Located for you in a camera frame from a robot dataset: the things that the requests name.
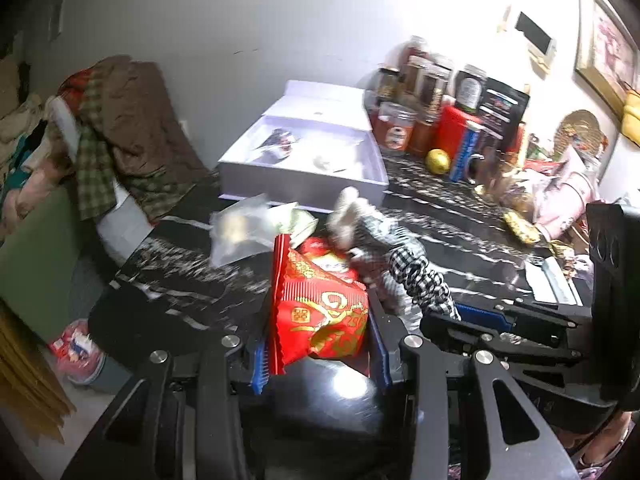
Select black white gingham scrunchie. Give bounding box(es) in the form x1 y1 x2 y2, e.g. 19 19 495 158
326 186 461 330

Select red gold snack packet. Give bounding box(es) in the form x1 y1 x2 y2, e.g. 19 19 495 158
268 234 369 375

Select pink trash bin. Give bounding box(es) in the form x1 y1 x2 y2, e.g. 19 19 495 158
49 318 131 394

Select black printed snack bag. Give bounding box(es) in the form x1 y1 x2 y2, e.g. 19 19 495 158
476 78 529 152

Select blue white tube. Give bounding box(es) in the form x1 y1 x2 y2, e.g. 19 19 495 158
449 120 483 182

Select large framed picture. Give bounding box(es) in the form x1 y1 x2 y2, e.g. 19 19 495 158
575 0 639 118

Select yellow lemon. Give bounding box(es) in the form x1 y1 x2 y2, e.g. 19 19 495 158
425 148 451 176

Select red plastic bottle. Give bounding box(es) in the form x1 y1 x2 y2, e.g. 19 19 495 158
432 105 480 160

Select clear bag with snacks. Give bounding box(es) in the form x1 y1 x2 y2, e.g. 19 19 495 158
209 194 318 268

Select dark jar white label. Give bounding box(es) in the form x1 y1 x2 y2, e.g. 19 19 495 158
454 64 487 115

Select green storage box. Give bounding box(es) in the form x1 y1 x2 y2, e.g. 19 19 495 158
1 186 81 342

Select clear jar orange label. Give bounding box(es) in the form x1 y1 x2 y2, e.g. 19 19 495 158
373 102 416 152

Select tall clear jar dark snacks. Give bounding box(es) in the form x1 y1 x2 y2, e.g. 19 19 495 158
420 64 450 115

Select green plaid cloth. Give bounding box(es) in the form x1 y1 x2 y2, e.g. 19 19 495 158
75 65 199 222

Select tall clear jar brown contents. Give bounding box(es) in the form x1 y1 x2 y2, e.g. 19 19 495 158
405 55 432 96

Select white flower in clear bag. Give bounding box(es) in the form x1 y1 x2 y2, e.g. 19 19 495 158
314 152 352 174

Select tall jar red contents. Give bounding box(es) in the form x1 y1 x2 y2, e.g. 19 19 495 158
399 36 427 65

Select small jar with nuts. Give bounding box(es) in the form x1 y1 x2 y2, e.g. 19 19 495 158
375 66 399 104

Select white open gift box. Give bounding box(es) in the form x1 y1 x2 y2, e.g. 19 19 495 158
217 80 388 211

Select brown quilted blanket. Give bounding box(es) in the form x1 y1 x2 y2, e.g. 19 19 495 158
94 55 207 184

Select silver purple snack packet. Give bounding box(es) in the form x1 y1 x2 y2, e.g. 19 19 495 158
255 128 296 162

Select small wooden picture frame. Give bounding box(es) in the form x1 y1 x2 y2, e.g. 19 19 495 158
503 6 556 74

